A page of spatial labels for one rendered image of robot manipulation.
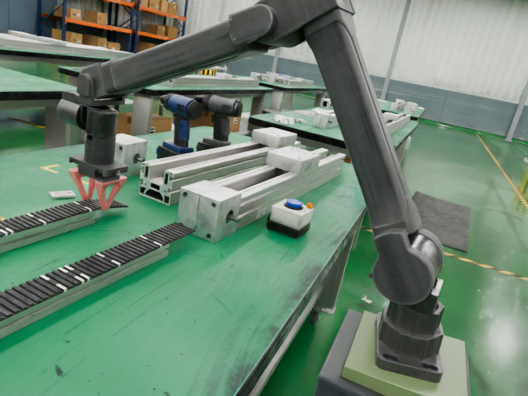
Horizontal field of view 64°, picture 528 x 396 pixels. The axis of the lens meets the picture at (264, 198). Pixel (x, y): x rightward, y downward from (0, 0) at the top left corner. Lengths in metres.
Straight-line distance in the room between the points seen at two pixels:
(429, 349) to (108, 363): 0.42
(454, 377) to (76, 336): 0.50
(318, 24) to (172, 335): 0.46
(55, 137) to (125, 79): 2.04
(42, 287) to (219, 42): 0.43
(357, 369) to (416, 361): 0.08
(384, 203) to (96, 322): 0.43
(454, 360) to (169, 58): 0.63
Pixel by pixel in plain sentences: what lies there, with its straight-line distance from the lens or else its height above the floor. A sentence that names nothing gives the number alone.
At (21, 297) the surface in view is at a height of 0.81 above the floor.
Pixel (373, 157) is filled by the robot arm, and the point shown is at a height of 1.07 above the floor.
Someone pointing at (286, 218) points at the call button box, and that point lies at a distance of 0.99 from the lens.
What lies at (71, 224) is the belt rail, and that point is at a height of 0.79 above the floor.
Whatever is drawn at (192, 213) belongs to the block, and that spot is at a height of 0.83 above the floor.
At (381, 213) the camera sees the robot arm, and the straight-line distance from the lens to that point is 0.59.
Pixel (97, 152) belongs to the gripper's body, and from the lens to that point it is 0.89.
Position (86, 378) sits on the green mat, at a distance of 0.57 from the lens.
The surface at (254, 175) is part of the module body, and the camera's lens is 1.14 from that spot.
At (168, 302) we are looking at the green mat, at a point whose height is 0.78.
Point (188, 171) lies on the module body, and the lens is 1.08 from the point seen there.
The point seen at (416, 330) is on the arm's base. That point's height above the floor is 0.86.
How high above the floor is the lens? 1.17
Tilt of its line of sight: 18 degrees down
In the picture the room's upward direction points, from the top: 11 degrees clockwise
